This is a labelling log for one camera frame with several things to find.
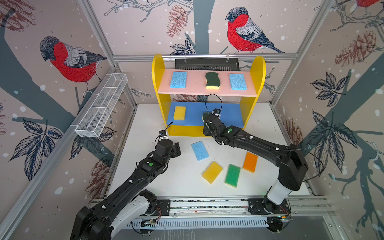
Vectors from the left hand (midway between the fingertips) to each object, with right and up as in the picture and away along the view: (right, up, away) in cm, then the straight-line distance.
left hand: (175, 141), depth 81 cm
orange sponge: (+44, -13, +6) cm, 46 cm away
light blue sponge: (+14, -8, +12) cm, 20 cm away
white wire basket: (-39, +11, -10) cm, 42 cm away
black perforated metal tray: (+20, +48, +14) cm, 54 cm away
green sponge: (+32, -20, +2) cm, 38 cm away
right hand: (+18, +9, +4) cm, 20 cm away
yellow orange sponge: (+21, -19, +7) cm, 30 cm away
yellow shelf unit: (+3, +32, +41) cm, 52 cm away
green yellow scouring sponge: (+18, +14, +6) cm, 24 cm away
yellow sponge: (+1, +16, +13) cm, 20 cm away
